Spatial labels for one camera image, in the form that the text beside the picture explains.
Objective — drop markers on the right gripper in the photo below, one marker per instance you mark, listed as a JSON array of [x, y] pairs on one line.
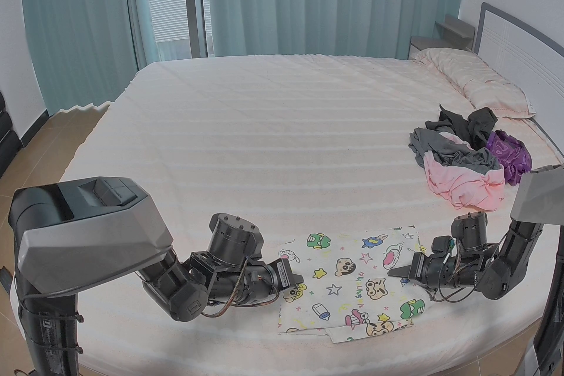
[[425, 270]]

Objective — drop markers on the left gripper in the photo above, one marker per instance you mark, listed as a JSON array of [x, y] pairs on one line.
[[264, 281]]

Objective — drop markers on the white printed pyjama top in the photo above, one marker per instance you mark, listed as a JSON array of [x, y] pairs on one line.
[[348, 281]]

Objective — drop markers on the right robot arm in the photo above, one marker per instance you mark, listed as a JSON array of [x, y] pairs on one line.
[[506, 259]]

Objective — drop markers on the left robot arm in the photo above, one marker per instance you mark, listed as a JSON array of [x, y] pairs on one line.
[[110, 242]]

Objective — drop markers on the pink garment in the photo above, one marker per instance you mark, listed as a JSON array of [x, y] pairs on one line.
[[467, 184]]

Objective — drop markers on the grey garment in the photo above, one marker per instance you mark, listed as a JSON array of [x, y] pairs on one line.
[[449, 151]]

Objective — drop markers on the bed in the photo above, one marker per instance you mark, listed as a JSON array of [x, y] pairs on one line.
[[264, 136]]

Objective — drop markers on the purple garment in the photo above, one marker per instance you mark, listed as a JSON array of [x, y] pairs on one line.
[[511, 156]]

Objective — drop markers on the black garment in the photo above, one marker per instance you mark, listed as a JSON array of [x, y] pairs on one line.
[[473, 123]]

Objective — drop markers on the cream pillow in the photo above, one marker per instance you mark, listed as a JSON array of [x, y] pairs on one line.
[[480, 81]]

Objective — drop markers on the grey bedside table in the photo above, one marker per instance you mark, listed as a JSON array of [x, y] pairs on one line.
[[456, 30]]

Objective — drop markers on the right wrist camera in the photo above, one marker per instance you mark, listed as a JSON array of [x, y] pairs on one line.
[[440, 245]]

